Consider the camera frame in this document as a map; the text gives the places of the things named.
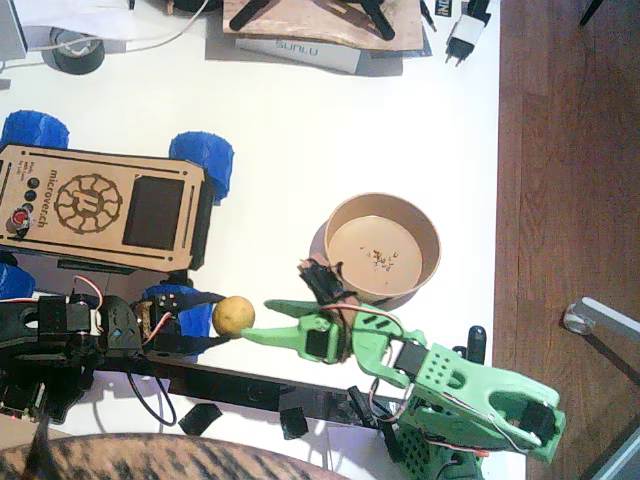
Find yellow lemon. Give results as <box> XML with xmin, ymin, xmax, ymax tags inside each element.
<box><xmin>212</xmin><ymin>295</ymin><xmax>256</xmax><ymax>337</ymax></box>

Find brown paper bowl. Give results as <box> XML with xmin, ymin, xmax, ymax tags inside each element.
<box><xmin>323</xmin><ymin>192</ymin><xmax>443</xmax><ymax>304</ymax></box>

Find blue rover wheel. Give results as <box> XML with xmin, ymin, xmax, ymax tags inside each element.
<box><xmin>141</xmin><ymin>284</ymin><xmax>236</xmax><ymax>357</ymax></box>
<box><xmin>2</xmin><ymin>110</ymin><xmax>70</xmax><ymax>150</ymax></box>
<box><xmin>168</xmin><ymin>131</ymin><xmax>235</xmax><ymax>205</ymax></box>
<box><xmin>0</xmin><ymin>264</ymin><xmax>35</xmax><ymax>301</ymax></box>

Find black tape piece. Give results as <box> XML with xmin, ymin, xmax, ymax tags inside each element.
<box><xmin>178</xmin><ymin>402</ymin><xmax>224</xmax><ymax>437</ymax></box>

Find crumpled dark tape piece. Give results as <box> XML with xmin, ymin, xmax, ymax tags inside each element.
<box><xmin>278</xmin><ymin>406</ymin><xmax>309</xmax><ymax>441</ymax></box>

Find wooden rover body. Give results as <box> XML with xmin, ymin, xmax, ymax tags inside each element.
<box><xmin>0</xmin><ymin>143</ymin><xmax>216</xmax><ymax>274</ymax></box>

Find black table clamp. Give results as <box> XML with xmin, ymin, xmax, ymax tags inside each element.
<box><xmin>347</xmin><ymin>384</ymin><xmax>406</xmax><ymax>464</ymax></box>

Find striped brown fabric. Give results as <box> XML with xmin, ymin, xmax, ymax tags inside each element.
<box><xmin>0</xmin><ymin>432</ymin><xmax>346</xmax><ymax>480</ymax></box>

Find white SUNLU box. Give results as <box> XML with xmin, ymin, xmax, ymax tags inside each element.
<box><xmin>234</xmin><ymin>34</ymin><xmax>364</xmax><ymax>76</ymax></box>

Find black tape roll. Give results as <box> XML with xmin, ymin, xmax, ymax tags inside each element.
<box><xmin>42</xmin><ymin>28</ymin><xmax>106</xmax><ymax>76</ymax></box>

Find brown wooden board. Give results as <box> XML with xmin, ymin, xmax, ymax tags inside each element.
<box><xmin>222</xmin><ymin>0</ymin><xmax>425</xmax><ymax>53</ymax></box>

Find grey metal chair leg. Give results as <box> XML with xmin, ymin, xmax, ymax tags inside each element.
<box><xmin>562</xmin><ymin>296</ymin><xmax>640</xmax><ymax>391</ymax></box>

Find black tripod stand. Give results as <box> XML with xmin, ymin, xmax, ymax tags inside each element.
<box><xmin>228</xmin><ymin>0</ymin><xmax>397</xmax><ymax>42</ymax></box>

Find grey white box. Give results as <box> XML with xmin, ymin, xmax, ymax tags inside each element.
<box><xmin>0</xmin><ymin>0</ymin><xmax>29</xmax><ymax>61</ymax></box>

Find grey metal bar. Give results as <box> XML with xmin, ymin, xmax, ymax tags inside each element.
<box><xmin>579</xmin><ymin>424</ymin><xmax>640</xmax><ymax>480</ymax></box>

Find white black power adapter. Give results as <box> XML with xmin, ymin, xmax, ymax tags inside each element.
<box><xmin>443</xmin><ymin>13</ymin><xmax>487</xmax><ymax>69</ymax></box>

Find black chair leg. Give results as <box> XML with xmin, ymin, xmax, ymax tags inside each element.
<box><xmin>578</xmin><ymin>0</ymin><xmax>606</xmax><ymax>27</ymax></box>

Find black tangled wire bundle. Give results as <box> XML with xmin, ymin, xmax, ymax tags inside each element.
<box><xmin>298</xmin><ymin>257</ymin><xmax>359</xmax><ymax>309</ymax></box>

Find black metal rail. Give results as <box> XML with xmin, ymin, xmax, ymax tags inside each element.
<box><xmin>89</xmin><ymin>349</ymin><xmax>416</xmax><ymax>431</ymax></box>

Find thin black cable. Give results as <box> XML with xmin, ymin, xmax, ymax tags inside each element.
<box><xmin>124</xmin><ymin>372</ymin><xmax>178</xmax><ymax>428</ymax></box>

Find white cable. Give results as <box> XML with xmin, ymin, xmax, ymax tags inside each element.
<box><xmin>0</xmin><ymin>0</ymin><xmax>214</xmax><ymax>71</ymax></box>

